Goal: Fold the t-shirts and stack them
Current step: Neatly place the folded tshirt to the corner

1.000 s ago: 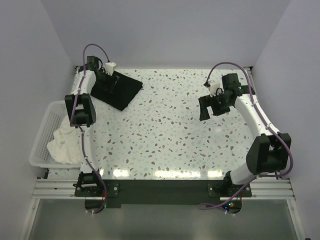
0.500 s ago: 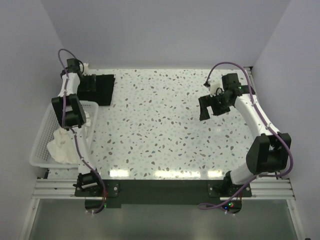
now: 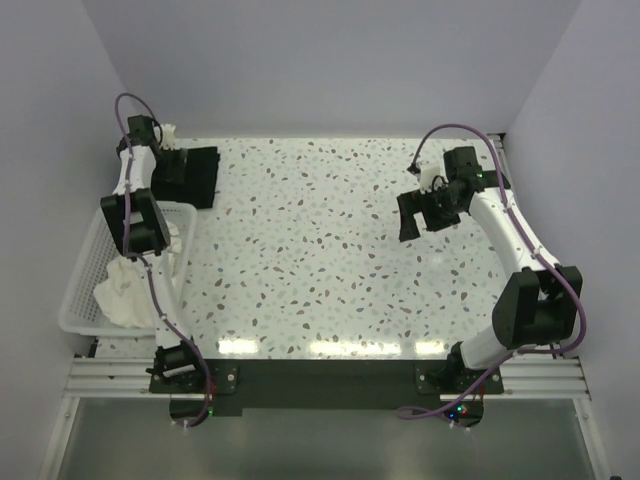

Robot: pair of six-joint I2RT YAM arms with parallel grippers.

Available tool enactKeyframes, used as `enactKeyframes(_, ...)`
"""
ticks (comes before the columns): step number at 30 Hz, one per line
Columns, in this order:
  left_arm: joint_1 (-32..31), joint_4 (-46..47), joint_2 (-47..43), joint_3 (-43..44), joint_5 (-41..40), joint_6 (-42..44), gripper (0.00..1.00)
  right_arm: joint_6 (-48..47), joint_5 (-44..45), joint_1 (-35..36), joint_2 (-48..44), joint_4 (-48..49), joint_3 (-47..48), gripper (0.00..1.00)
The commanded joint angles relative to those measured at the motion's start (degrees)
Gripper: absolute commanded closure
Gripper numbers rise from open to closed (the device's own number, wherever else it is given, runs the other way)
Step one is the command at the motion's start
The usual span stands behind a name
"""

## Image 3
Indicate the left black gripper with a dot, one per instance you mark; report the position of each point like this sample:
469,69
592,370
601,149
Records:
172,173

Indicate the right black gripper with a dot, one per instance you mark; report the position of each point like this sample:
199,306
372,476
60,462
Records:
410,203

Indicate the black t shirt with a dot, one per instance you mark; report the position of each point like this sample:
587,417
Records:
200,181

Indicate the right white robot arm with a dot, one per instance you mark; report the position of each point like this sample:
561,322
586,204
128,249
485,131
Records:
537,306

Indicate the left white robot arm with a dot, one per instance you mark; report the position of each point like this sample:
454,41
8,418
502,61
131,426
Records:
141,235

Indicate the white t shirt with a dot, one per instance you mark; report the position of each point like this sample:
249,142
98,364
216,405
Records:
121,296

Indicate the white plastic laundry basket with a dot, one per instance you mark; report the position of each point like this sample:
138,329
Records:
80,313

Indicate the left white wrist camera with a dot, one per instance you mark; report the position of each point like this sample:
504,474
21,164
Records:
168,136

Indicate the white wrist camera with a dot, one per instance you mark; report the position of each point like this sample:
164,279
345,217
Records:
428,177
168,136

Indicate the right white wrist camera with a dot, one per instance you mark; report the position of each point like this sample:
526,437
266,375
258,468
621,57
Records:
428,177

